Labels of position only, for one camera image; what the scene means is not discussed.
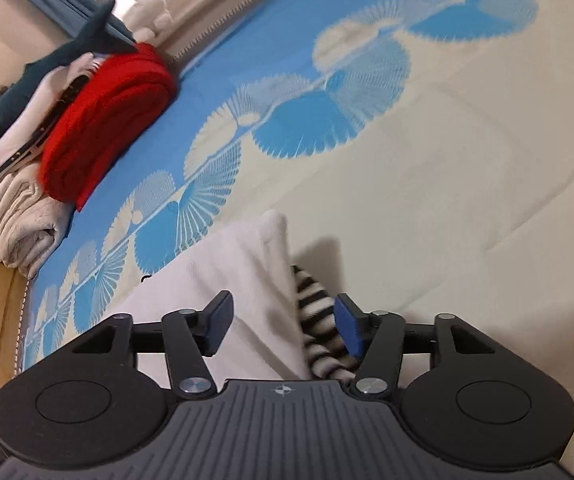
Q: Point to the white hoodie with striped sleeves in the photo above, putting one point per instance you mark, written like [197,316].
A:
[247,270]

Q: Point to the beige folded towel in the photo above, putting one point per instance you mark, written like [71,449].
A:
[22,225]

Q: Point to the red folded blanket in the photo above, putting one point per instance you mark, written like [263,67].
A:
[107,120]

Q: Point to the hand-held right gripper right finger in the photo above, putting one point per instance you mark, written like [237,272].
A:
[349,327]

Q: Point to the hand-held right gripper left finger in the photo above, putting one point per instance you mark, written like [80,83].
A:
[219,327]

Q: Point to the blue and white printed bedsheet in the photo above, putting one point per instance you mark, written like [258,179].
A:
[442,160]

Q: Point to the teal shark plush toy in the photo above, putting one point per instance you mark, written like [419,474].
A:
[17,95]

